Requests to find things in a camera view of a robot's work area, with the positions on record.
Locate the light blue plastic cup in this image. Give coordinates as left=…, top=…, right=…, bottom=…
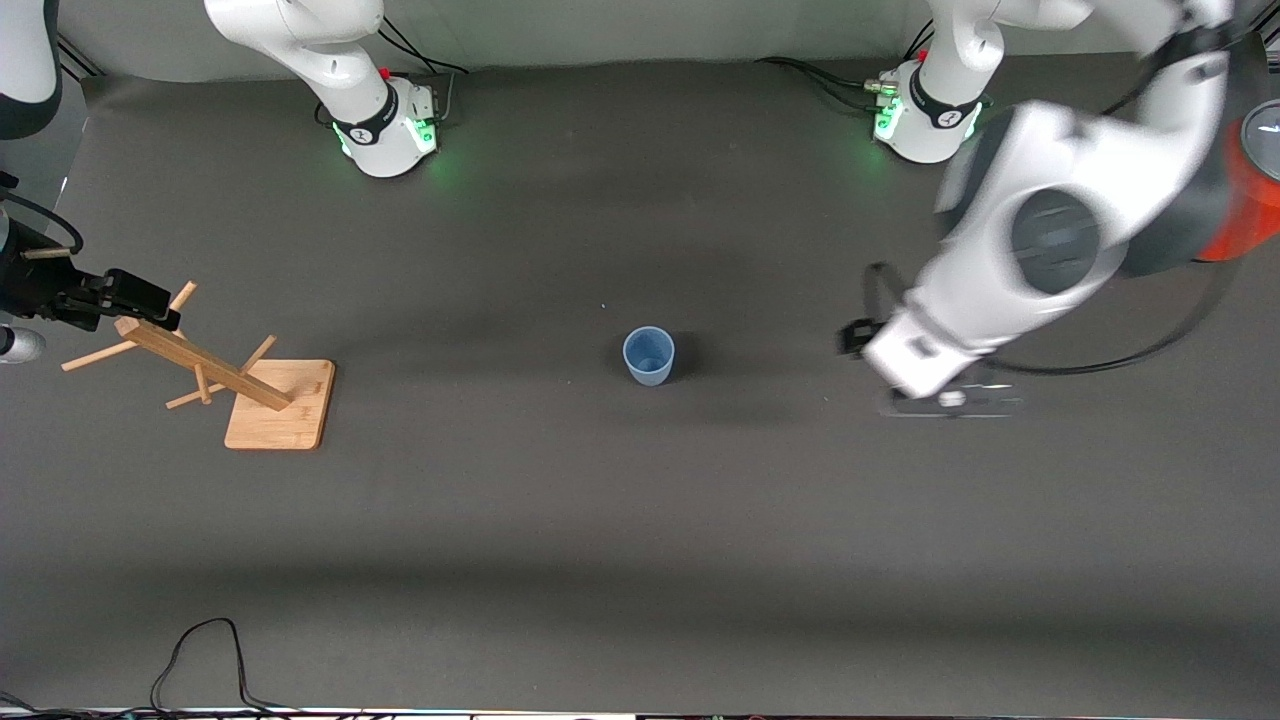
left=623, top=326, right=677, bottom=388

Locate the black arm base cable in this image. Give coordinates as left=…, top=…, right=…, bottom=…
left=375, top=15, right=473, bottom=126
left=754, top=20, right=936, bottom=116

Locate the wooden cup rack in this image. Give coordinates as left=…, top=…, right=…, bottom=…
left=60, top=281, right=337, bottom=452

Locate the thin black looped cable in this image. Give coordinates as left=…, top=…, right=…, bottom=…
left=150, top=617, right=301, bottom=716

